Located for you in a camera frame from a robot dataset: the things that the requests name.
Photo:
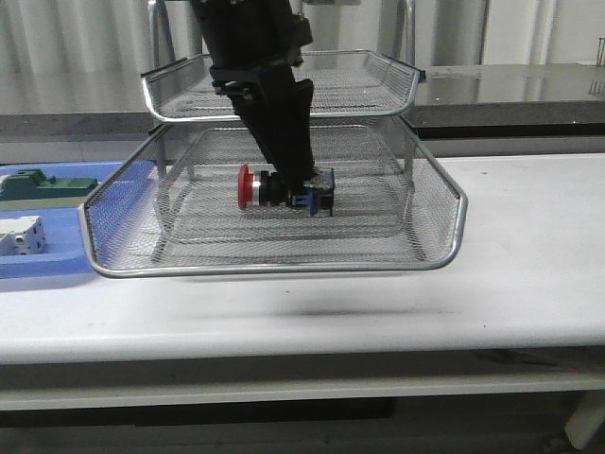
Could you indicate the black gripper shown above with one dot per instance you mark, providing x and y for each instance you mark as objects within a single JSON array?
[{"x": 270, "y": 102}]

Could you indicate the red emergency stop button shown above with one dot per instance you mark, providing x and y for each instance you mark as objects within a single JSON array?
[{"x": 264, "y": 188}]

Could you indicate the mesh rack tray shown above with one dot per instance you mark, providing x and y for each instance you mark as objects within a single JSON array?
[
  {"x": 346, "y": 84},
  {"x": 171, "y": 209}
]

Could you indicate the grey stone counter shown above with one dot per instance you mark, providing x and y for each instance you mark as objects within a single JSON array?
[{"x": 460, "y": 111}]

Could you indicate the grey pleated curtain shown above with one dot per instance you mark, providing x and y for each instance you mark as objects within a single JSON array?
[{"x": 70, "y": 56}]

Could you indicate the green and beige component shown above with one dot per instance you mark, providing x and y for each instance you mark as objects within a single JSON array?
[{"x": 32, "y": 188}]

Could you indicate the white terminal block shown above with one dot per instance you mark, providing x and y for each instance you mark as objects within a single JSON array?
[{"x": 22, "y": 236}]

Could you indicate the white table leg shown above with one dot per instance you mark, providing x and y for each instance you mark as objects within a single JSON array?
[{"x": 585, "y": 420}]

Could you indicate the grey metal rack frame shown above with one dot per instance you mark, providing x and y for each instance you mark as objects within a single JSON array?
[{"x": 406, "y": 28}]

